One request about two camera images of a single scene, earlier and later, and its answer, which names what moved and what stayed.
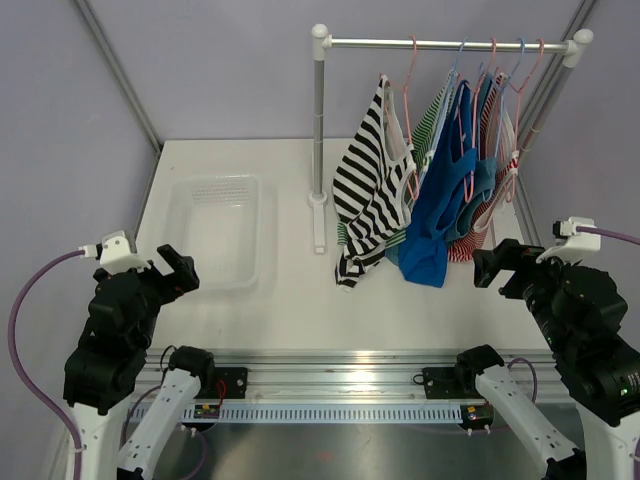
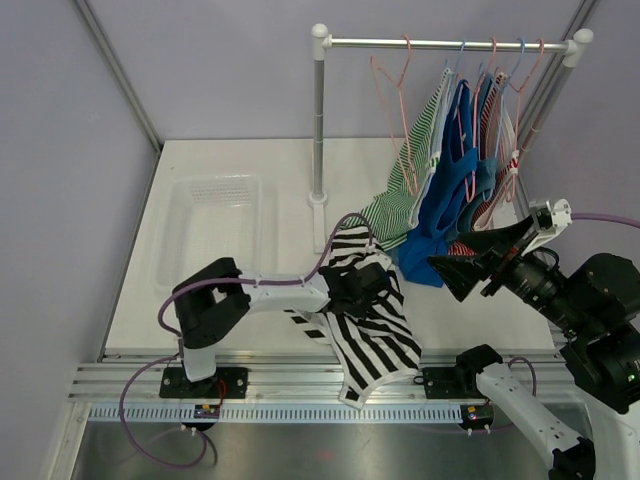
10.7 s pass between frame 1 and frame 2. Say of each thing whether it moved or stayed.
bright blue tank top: stayed
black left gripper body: moved
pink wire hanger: moved
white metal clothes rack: stayed
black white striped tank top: moved
